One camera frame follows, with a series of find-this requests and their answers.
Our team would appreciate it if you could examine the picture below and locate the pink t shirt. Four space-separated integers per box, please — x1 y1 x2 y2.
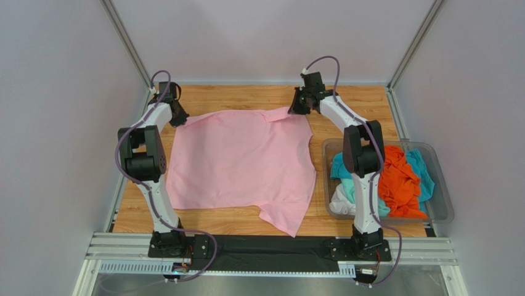
166 107 317 236

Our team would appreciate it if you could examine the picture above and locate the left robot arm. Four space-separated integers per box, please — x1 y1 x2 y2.
115 81 189 258

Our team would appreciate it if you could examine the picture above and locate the teal t shirt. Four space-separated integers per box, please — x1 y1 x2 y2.
330 151 435 214

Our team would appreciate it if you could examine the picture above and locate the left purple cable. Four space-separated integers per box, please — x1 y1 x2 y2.
114 70 218 283

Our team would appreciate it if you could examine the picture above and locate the clear plastic bin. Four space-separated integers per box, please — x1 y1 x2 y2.
322 139 454 223

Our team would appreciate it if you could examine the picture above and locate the white t shirt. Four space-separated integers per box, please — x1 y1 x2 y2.
328 184 356 215

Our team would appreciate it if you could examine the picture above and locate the purple cable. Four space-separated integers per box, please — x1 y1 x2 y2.
301 55 404 287
114 70 218 283

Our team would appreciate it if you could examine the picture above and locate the aluminium frame rail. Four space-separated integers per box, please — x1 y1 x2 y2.
74 232 467 295

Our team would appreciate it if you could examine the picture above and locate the orange t shirt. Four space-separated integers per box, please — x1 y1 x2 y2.
378 146 428 219

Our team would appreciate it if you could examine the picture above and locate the mint green t shirt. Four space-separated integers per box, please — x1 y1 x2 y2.
341 178 391 216

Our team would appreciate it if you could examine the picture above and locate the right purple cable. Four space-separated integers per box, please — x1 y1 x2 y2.
301 55 404 287

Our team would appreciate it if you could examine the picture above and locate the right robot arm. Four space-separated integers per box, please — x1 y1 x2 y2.
288 72 385 261

